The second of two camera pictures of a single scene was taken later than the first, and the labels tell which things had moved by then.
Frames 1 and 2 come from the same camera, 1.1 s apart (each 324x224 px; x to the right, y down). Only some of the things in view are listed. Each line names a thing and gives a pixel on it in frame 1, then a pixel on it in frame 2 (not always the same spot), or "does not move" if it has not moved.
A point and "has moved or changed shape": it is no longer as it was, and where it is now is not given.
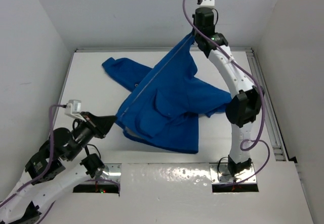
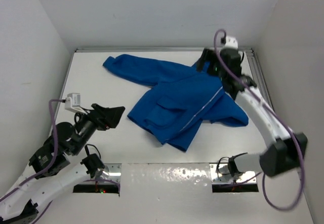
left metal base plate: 115,173 does not move
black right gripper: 195,15 to 208,55
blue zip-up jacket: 168,100 has moved or changed shape
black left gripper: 101,124 does not move
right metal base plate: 220,174 does not move
